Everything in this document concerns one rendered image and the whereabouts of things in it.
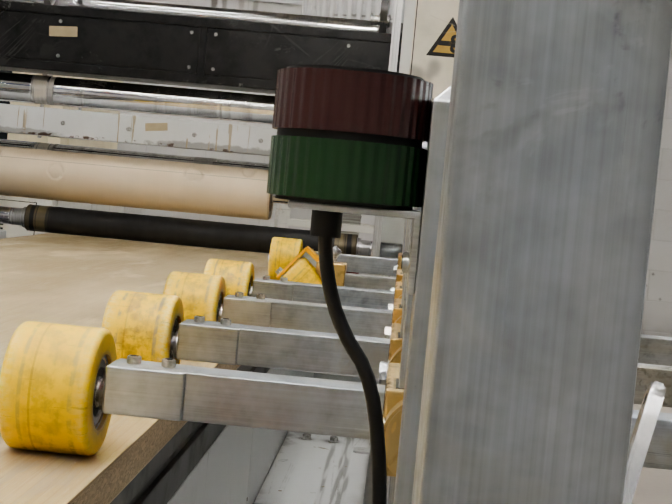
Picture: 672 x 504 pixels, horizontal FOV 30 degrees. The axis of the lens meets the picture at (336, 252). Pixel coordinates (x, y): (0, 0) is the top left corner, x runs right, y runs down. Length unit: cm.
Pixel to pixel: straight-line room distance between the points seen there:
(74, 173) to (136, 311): 212
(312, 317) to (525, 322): 105
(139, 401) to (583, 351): 58
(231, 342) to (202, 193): 206
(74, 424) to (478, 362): 57
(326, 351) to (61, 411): 31
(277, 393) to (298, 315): 50
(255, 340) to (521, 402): 81
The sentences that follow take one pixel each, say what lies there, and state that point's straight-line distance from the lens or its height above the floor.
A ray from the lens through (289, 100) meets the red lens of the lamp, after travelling 46.
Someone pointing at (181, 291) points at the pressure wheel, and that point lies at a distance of 126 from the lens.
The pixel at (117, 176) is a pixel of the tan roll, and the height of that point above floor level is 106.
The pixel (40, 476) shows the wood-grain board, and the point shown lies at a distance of 75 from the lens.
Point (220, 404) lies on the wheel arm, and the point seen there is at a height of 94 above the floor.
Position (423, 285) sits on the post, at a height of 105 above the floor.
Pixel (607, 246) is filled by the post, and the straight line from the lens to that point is 22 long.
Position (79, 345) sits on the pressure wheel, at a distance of 78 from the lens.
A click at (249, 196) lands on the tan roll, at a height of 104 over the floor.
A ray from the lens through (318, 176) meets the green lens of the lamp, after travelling 45.
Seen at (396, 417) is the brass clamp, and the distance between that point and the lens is 70.
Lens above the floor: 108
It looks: 3 degrees down
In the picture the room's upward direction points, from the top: 5 degrees clockwise
